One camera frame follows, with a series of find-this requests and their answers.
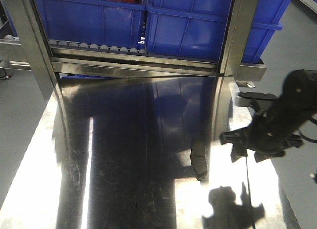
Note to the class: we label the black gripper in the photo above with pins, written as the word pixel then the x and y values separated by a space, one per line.
pixel 271 131

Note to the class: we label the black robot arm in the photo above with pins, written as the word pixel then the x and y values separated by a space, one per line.
pixel 299 80

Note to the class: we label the stainless steel roller rack frame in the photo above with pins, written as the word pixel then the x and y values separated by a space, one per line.
pixel 32 51

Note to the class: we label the dark brake pad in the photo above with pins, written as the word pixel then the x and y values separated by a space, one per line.
pixel 198 160

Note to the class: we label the blue plastic bin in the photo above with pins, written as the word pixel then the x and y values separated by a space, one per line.
pixel 196 28
pixel 101 22

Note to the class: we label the left blue plastic bin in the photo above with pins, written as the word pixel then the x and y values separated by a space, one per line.
pixel 101 22

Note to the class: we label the right blue plastic bin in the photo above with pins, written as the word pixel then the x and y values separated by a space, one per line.
pixel 196 28

